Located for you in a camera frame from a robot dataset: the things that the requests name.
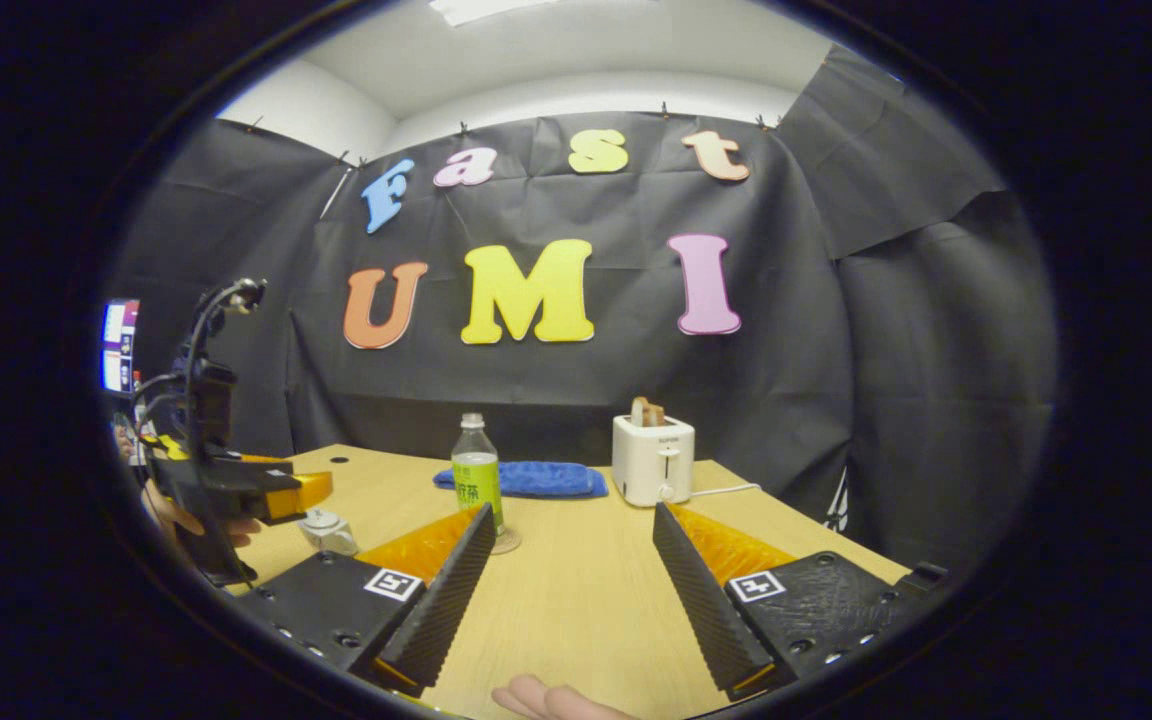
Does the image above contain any green label water bottle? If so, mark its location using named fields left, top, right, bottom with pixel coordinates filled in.
left=451, top=413, right=506, bottom=537

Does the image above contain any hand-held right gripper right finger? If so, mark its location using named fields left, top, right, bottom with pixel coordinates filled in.
left=653, top=502, right=952, bottom=701

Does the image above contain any ceiling light panel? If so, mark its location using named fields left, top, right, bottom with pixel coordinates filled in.
left=428, top=0, right=562, bottom=27

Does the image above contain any white toaster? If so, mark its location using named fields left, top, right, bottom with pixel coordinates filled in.
left=612, top=413, right=695, bottom=507

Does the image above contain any blue towel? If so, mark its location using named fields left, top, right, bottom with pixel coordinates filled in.
left=433, top=461, right=609, bottom=499

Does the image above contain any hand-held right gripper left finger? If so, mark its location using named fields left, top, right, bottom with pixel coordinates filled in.
left=234, top=503, right=497, bottom=698

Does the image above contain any computer monitor screen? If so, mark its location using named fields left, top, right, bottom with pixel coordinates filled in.
left=101, top=298, right=141, bottom=394

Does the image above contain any white teacup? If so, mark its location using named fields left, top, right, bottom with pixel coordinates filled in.
left=298, top=520, right=359, bottom=557

